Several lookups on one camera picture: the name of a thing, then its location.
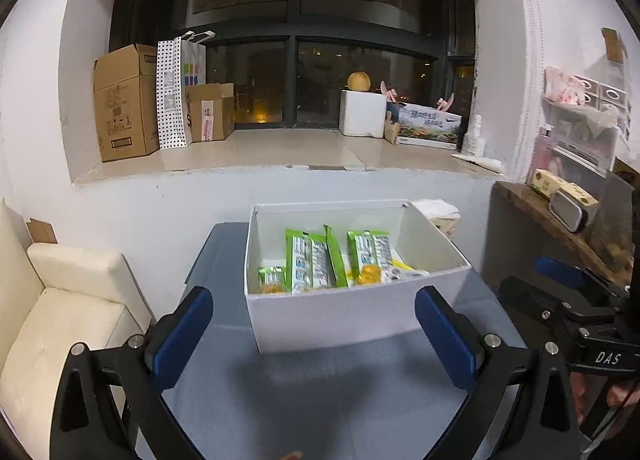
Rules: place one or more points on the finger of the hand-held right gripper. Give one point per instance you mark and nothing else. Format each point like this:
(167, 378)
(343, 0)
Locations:
(525, 295)
(560, 267)

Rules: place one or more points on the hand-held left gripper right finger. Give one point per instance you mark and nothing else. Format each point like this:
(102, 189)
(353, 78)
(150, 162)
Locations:
(445, 335)

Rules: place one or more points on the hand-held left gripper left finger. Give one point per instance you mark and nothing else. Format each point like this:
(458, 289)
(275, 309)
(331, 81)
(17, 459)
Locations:
(182, 335)

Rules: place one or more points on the white grey snack packet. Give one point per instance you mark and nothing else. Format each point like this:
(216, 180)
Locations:
(407, 276)

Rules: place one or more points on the yellow snack packet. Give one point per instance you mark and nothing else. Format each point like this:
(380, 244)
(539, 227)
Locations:
(402, 266)

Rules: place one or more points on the white cardboard box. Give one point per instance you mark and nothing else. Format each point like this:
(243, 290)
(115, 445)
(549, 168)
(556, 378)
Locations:
(350, 320)

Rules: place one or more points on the small green snack packet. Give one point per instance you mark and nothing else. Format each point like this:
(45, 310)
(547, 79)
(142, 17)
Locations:
(270, 274)

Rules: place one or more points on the narrow green snack packet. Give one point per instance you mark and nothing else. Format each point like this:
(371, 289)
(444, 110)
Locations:
(336, 260)

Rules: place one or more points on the person's right hand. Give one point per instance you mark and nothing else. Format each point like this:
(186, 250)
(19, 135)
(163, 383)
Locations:
(620, 395)

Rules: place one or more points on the white lidded container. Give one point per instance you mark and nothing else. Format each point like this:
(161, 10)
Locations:
(565, 212)

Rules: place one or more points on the dark glass tank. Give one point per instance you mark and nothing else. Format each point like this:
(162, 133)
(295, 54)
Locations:
(612, 230)

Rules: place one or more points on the yellow cheese-shaped box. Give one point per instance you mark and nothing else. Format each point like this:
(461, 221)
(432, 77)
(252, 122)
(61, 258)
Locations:
(547, 182)

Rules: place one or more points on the clear plastic drawer unit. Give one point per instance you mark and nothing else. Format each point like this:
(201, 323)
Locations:
(580, 149)

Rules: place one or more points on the cream sofa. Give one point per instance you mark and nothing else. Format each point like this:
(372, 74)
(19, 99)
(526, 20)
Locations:
(60, 320)

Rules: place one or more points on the white crumpled tissue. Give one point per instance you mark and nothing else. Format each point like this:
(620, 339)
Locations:
(435, 208)

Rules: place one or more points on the white plastic bottle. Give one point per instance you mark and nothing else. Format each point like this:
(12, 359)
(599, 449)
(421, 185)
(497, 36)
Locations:
(474, 142)

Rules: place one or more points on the brown cardboard scrap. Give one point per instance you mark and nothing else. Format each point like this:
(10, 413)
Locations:
(42, 232)
(614, 44)

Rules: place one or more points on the pink floral cloth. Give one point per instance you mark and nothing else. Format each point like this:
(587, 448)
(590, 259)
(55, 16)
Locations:
(565, 87)

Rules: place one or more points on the printed landscape carton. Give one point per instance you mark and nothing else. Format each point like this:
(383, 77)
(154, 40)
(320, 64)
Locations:
(430, 124)

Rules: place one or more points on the small brown paper box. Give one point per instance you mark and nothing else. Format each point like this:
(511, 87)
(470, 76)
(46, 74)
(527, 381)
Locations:
(390, 132)

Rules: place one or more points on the small brown cardboard box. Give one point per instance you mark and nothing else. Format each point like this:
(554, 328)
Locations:
(220, 114)

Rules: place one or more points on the white foam box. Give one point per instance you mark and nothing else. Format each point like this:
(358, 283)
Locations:
(362, 114)

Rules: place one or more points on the large brown cardboard box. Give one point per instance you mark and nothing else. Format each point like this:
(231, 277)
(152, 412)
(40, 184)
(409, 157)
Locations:
(122, 104)

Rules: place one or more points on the yellow pomelo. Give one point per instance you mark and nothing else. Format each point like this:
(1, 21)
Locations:
(360, 81)

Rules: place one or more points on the white shopping bag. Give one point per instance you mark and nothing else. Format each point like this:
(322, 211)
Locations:
(195, 64)

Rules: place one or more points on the black window frame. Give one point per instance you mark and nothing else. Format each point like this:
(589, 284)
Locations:
(295, 34)

